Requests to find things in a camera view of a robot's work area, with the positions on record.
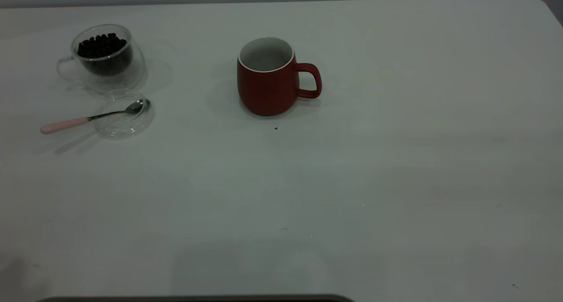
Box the red ceramic mug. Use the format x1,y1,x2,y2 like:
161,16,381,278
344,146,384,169
237,37,322,116

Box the pink handled metal spoon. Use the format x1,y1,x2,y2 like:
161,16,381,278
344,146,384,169
40,99,150,135

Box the clear glass lid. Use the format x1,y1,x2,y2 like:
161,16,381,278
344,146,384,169
92,90,155,138

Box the dark coffee beans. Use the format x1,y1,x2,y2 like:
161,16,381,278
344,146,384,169
77,33,132,76

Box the clear glass cup with handle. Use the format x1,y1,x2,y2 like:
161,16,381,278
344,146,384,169
56,24,146,94

